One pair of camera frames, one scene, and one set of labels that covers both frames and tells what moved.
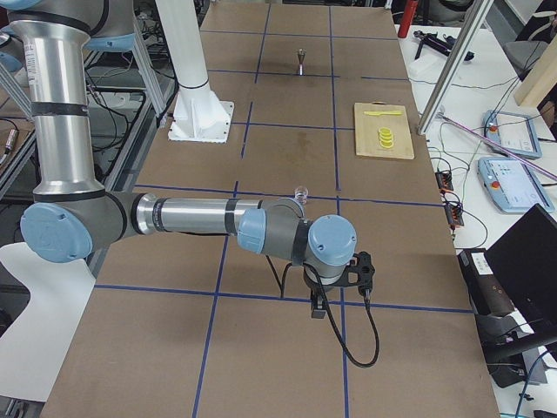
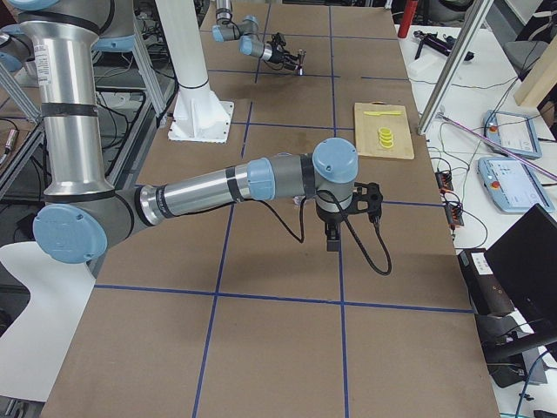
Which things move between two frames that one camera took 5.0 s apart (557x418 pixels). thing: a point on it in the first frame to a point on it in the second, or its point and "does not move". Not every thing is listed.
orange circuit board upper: (444, 179) does not move
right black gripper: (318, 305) to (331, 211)
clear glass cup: (301, 193) does not move
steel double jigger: (301, 54) does not move
